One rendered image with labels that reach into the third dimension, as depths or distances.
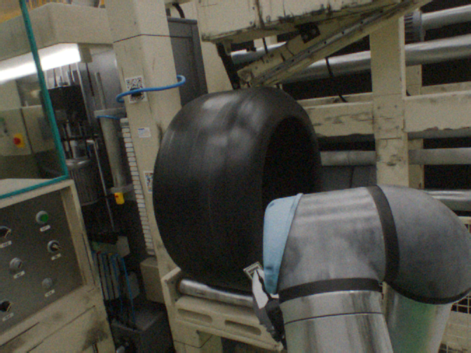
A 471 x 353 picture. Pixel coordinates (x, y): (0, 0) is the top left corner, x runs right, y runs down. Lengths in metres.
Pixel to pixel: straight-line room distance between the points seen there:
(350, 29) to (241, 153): 0.60
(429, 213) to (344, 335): 0.16
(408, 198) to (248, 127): 0.50
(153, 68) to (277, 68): 0.43
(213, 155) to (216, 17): 0.60
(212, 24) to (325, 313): 1.09
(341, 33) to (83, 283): 1.16
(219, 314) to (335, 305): 0.75
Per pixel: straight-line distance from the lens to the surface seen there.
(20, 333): 1.29
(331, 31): 1.31
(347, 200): 0.46
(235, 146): 0.86
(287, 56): 1.36
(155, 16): 1.24
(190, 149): 0.91
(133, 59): 1.21
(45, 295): 1.35
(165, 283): 1.20
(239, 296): 1.10
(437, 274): 0.49
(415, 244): 0.46
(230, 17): 1.31
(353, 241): 0.44
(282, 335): 0.84
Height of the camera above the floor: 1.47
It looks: 14 degrees down
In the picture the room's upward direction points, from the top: 8 degrees counter-clockwise
